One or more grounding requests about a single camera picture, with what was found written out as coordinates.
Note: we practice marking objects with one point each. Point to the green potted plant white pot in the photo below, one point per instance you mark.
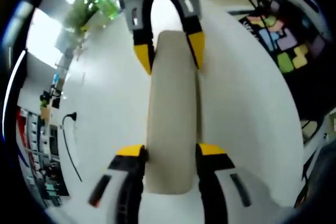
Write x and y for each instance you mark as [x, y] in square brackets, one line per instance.
[78, 11]

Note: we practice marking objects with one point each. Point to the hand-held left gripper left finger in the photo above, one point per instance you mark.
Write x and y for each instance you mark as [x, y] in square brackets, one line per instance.
[118, 190]

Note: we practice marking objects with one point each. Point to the green plastic bottle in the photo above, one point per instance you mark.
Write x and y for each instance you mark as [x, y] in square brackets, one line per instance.
[107, 7]

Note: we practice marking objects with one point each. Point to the beige cutlery case lid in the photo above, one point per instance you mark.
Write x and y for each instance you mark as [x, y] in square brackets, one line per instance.
[172, 103]

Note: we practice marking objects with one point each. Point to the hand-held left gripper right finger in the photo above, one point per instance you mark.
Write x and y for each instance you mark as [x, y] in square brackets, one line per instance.
[231, 195]

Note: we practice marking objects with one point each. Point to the brown cardboard box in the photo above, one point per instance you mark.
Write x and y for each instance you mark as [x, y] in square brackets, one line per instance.
[46, 112]

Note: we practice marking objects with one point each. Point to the shelving unit with white boxes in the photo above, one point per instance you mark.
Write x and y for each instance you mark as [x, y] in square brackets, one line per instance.
[34, 134]

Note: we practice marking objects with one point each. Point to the black printed shirt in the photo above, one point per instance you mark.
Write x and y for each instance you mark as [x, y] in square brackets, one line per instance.
[302, 90]

